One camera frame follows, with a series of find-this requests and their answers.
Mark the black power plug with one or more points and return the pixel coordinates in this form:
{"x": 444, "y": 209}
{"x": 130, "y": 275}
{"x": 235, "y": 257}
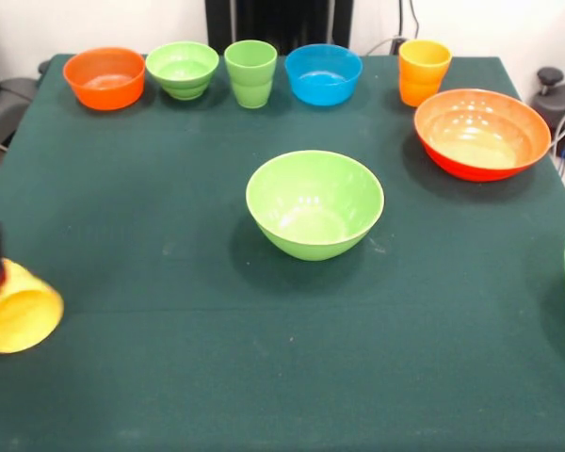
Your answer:
{"x": 398, "y": 45}

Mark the large orange plastic bowl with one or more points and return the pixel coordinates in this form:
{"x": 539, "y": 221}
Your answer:
{"x": 482, "y": 136}

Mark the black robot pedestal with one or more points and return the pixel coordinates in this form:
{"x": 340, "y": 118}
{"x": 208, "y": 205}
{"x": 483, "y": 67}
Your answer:
{"x": 278, "y": 21}

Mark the yellow plastic cup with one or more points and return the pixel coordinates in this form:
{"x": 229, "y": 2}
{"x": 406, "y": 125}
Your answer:
{"x": 21, "y": 315}
{"x": 424, "y": 75}

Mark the blue plastic bowl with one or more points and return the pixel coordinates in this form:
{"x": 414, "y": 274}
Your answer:
{"x": 323, "y": 75}

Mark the dark green table cloth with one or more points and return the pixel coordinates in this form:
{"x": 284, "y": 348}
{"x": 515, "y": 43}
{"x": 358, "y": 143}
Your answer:
{"x": 287, "y": 339}

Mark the green plastic cup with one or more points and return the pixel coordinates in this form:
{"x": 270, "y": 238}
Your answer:
{"x": 250, "y": 80}

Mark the small orange plastic bowl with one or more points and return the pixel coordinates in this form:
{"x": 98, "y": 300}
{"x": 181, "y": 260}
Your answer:
{"x": 106, "y": 75}

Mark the small green plastic bowl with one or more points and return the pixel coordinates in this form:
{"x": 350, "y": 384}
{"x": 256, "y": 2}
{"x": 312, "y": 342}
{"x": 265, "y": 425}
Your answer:
{"x": 183, "y": 66}

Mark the black knobbed equipment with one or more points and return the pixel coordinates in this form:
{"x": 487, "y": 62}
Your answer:
{"x": 560, "y": 108}

